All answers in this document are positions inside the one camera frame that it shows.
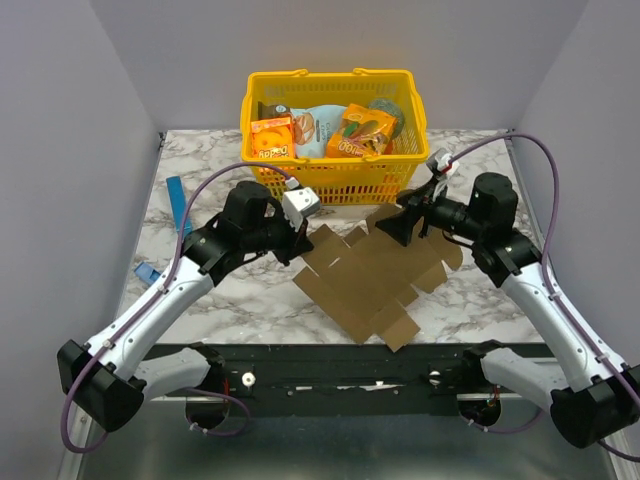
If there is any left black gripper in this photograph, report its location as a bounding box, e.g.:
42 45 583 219
243 203 315 267

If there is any brown cardboard box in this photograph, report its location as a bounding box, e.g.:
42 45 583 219
294 204 463 352

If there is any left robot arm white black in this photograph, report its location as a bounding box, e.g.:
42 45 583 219
57 181 321 432

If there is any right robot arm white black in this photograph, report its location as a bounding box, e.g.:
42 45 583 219
375 173 639 448

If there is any long blue box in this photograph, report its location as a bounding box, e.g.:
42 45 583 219
166 176 192 238

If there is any small blue box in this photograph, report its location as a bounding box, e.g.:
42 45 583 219
133 262 161 286

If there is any yellow plastic shopping basket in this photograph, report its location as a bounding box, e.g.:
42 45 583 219
240 68 429 205

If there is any orange gummy candy bag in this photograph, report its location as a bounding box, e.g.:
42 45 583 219
326 104 396 158

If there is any light blue chips bag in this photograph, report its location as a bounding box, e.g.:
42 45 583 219
290 105 346 158

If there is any green round scrubber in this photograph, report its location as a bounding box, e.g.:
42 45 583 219
368 98 405 140

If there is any dark brown packet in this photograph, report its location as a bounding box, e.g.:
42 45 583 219
257 102 291 120

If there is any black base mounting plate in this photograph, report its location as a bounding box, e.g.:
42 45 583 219
144 342 556 419

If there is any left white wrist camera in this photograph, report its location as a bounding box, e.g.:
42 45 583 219
281 187 321 222

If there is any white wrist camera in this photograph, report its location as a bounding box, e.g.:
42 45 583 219
281 187 321 222
425 148 458 178

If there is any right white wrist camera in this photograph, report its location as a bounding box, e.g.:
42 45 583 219
425 148 458 178

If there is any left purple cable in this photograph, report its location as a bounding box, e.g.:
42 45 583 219
60 162 296 455

